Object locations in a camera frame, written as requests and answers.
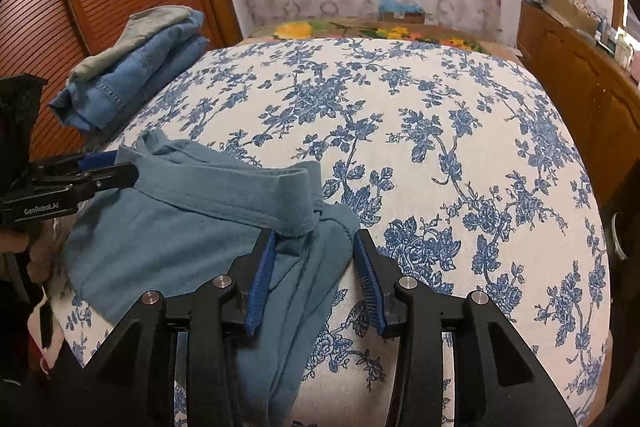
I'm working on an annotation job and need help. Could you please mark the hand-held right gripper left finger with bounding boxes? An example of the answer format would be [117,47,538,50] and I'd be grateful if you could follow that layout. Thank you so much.
[75,229,278,427]

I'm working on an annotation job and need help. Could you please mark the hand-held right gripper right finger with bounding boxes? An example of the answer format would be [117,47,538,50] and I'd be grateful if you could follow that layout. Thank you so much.
[351,229,563,427]

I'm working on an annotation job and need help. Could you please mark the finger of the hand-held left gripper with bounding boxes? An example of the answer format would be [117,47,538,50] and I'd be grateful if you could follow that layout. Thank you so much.
[30,150,122,180]
[74,162,140,204]

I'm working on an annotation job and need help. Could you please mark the teal blue shirt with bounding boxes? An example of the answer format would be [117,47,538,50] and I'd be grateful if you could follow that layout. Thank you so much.
[62,128,362,427]

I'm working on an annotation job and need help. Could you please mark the person's left hand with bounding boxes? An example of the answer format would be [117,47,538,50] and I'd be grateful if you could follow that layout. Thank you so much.
[26,231,59,285]

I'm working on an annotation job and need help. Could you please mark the folded denim jeans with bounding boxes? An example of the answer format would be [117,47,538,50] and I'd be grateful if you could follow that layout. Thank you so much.
[48,9,211,132]

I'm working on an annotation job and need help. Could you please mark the folded grey-green garment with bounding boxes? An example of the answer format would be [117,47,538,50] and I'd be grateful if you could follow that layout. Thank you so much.
[67,6,196,82]

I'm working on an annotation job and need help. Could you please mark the blue floral bedspread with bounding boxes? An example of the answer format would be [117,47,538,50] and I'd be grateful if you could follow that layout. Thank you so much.
[45,36,613,427]

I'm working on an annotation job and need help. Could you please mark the colourful floral pillow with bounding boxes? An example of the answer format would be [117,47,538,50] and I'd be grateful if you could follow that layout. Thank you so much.
[245,19,521,58]

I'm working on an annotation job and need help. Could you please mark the small cardboard box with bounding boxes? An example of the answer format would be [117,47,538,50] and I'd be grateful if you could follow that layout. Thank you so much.
[380,9,435,26]

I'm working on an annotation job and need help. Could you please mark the blue plastic pack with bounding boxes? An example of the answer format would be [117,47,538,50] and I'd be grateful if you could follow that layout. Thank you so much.
[377,0,426,16]

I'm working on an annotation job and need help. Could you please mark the wooden cabinet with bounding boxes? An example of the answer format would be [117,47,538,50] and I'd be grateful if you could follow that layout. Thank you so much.
[515,2,640,208]

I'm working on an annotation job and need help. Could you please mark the open cardboard box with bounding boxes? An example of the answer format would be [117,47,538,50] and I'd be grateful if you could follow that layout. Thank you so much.
[542,0,601,34]

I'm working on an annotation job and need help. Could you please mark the white jar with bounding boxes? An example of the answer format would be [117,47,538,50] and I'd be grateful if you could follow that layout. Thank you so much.
[614,34,634,66]

